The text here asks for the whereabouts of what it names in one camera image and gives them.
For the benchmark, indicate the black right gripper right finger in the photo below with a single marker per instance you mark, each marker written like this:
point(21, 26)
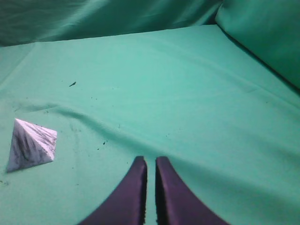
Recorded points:
point(176, 203)

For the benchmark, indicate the green backdrop cloth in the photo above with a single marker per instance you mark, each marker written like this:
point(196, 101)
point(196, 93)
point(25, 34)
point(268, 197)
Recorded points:
point(270, 29)

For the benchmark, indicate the green table cloth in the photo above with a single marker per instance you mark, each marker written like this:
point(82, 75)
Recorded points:
point(229, 125)

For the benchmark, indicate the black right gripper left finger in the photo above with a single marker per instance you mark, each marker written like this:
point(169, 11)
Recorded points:
point(127, 202)

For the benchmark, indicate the white marbled square pyramid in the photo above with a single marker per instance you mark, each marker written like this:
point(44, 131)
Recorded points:
point(31, 145)

